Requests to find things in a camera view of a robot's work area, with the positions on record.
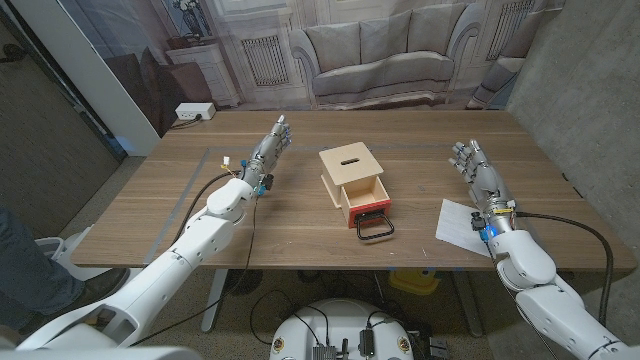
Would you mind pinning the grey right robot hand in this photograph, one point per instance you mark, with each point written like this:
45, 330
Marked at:
482, 182

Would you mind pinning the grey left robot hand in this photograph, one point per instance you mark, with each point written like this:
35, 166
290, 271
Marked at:
267, 152

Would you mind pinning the white paper towel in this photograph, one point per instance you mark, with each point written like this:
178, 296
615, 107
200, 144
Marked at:
455, 225

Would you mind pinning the wooden box with slot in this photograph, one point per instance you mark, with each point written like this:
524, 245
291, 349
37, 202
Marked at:
350, 162

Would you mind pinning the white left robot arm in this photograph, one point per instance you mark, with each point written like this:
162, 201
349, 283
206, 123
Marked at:
170, 270

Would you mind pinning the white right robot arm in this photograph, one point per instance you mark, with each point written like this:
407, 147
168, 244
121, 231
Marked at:
545, 290

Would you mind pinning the grey tape outline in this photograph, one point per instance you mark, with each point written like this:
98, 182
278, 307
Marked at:
202, 160

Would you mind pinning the white power strip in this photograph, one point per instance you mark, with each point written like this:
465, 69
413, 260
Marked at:
194, 110

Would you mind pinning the yellow object under table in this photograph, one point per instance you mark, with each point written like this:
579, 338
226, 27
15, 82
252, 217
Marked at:
415, 281

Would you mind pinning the white table leg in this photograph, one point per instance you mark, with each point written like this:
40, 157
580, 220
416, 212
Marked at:
467, 305
214, 300

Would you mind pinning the black round fan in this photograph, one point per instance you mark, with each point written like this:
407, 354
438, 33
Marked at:
243, 281

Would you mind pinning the printed living room backdrop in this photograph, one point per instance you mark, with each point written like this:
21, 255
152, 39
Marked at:
380, 55

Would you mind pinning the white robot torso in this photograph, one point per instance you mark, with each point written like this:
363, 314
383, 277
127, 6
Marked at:
342, 325

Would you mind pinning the white pillar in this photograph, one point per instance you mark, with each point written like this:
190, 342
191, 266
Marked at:
85, 70

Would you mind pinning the dark shoe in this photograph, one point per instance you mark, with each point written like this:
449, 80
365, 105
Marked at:
95, 290

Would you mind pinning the white plastic base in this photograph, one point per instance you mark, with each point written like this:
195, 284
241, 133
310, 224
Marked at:
55, 250

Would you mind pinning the person's leg in jeans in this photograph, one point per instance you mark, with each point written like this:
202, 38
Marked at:
30, 280

